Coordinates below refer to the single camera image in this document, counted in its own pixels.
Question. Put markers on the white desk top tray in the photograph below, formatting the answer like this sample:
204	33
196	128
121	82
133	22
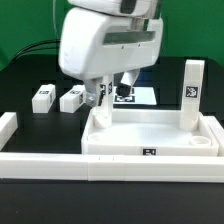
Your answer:
145	132

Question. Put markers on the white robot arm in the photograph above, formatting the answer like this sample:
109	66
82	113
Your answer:
140	11

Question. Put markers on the fiducial marker board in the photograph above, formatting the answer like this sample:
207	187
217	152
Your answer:
138	95

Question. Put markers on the white left fence block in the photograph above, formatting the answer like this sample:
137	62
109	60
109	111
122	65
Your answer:
8	125

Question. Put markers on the white front fence bar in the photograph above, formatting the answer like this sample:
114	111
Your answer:
111	168

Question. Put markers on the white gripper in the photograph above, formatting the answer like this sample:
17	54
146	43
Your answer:
94	45

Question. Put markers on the white fence block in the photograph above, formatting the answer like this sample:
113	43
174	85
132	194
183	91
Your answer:
8	125
218	132

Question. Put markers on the white right fence block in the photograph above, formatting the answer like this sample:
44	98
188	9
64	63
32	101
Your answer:
218	132

